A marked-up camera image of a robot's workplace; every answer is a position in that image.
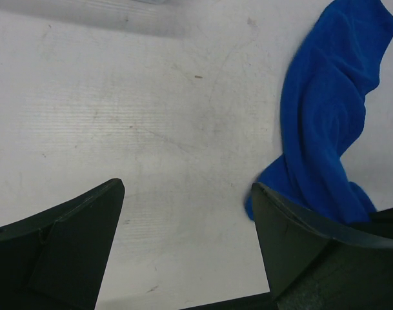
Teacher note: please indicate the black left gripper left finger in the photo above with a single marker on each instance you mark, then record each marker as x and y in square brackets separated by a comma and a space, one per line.
[56, 259]

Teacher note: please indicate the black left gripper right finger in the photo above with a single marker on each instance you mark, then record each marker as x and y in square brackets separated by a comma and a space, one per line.
[312, 262]

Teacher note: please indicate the blue towels pile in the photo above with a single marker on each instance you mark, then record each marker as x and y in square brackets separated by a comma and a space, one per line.
[322, 109]

